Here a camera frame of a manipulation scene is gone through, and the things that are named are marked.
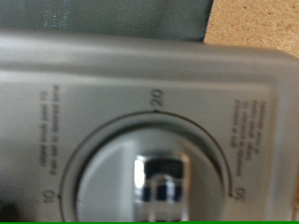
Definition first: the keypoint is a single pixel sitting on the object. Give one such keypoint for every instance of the silver oven knob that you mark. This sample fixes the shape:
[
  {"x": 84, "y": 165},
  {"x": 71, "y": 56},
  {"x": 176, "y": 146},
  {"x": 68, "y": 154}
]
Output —
[{"x": 109, "y": 180}]

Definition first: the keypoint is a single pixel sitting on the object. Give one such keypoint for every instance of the silver toaster oven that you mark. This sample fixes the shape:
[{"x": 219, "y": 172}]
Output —
[{"x": 124, "y": 87}]

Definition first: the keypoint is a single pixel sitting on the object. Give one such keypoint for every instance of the dark grey backdrop curtain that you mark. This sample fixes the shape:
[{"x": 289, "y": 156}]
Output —
[{"x": 109, "y": 15}]

